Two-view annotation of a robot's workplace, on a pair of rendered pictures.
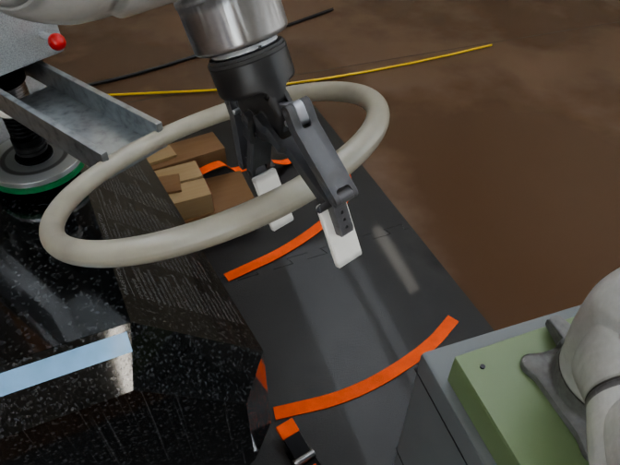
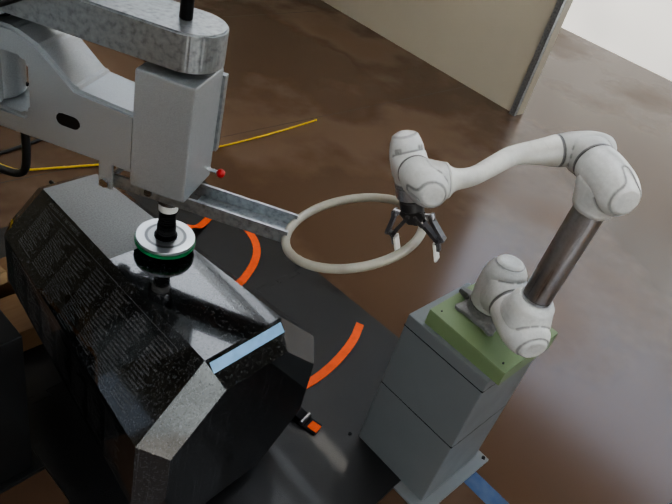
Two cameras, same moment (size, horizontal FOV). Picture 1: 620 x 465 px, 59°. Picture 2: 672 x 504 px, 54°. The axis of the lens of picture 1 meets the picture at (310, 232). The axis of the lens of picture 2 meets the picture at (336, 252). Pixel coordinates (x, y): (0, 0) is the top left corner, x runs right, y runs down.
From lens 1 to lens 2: 165 cm
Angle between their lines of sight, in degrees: 27
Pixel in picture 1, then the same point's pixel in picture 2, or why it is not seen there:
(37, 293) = (222, 311)
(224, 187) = not seen: hidden behind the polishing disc
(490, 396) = (448, 320)
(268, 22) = not seen: hidden behind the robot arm
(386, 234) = (296, 274)
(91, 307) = (256, 313)
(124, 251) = (372, 264)
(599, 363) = (492, 292)
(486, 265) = (367, 287)
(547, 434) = (472, 330)
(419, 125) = (287, 190)
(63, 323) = (248, 322)
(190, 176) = not seen: hidden behind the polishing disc
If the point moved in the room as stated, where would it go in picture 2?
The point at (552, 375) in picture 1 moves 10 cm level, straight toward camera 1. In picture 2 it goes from (469, 308) to (466, 325)
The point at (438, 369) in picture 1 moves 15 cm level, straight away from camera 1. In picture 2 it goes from (419, 319) to (415, 293)
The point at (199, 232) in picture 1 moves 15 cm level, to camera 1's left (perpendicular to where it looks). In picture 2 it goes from (397, 255) to (354, 260)
